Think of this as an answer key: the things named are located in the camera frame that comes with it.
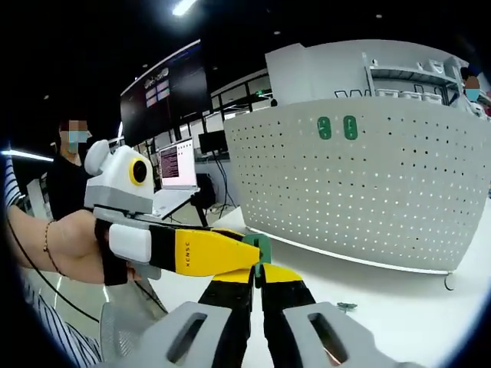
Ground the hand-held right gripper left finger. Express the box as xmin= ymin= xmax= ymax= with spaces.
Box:
xmin=110 ymin=267 xmax=257 ymax=368

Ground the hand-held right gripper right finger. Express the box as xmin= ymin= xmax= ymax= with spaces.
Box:
xmin=260 ymin=263 xmax=427 ymax=368

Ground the green mounting plate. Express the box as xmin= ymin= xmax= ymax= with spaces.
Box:
xmin=315 ymin=116 xmax=334 ymax=140
xmin=342 ymin=114 xmax=359 ymax=142
xmin=242 ymin=232 xmax=272 ymax=266

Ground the person's left hand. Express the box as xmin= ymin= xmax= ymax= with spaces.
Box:
xmin=51 ymin=209 xmax=107 ymax=287

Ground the open laptop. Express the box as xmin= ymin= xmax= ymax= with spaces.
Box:
xmin=152 ymin=137 xmax=201 ymax=193

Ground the white mesh chair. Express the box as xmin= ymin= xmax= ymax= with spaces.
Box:
xmin=98 ymin=301 xmax=170 ymax=364

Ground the black desk monitor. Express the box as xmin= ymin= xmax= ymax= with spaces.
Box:
xmin=197 ymin=129 xmax=228 ymax=155

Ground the white perforated pegboard panel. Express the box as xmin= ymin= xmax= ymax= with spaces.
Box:
xmin=222 ymin=97 xmax=491 ymax=276

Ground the striped shirt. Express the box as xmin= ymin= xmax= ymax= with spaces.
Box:
xmin=0 ymin=148 xmax=101 ymax=368

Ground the ceiling lamp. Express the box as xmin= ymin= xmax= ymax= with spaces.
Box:
xmin=171 ymin=0 xmax=199 ymax=17

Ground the grey storage shelf rack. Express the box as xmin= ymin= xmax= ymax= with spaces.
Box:
xmin=361 ymin=52 xmax=463 ymax=105

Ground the thin beaded bracelet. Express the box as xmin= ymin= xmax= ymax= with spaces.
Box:
xmin=41 ymin=219 xmax=68 ymax=278

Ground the large dark wall display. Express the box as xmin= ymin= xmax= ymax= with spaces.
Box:
xmin=119 ymin=37 xmax=213 ymax=150

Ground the black cable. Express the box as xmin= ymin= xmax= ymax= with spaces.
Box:
xmin=6 ymin=213 xmax=101 ymax=324

